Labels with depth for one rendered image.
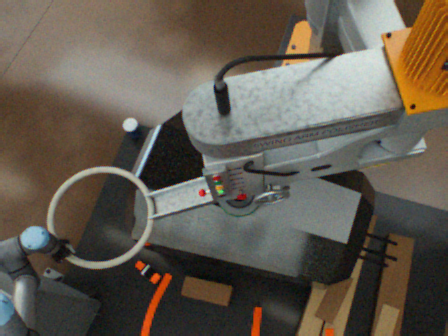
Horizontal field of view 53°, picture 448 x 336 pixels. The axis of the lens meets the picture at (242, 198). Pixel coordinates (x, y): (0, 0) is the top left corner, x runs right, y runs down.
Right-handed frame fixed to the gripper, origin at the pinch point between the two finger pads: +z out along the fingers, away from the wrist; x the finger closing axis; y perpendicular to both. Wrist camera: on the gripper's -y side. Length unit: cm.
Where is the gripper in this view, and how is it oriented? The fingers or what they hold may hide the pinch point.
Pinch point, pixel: (64, 250)
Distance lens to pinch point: 227.5
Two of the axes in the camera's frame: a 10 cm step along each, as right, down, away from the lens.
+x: 7.7, -6.1, 2.0
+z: -0.1, 3.0, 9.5
